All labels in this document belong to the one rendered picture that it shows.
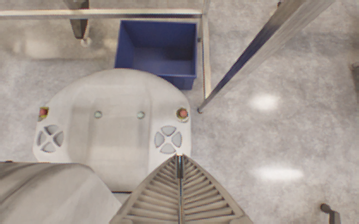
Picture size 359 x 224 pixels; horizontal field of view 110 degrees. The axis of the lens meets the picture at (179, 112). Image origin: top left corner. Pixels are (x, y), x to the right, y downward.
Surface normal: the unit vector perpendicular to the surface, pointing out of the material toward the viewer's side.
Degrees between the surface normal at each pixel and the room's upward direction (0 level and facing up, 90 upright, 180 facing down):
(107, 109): 1
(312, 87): 0
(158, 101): 1
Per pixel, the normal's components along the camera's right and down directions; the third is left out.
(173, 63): 0.01, -0.17
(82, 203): 1.00, 0.01
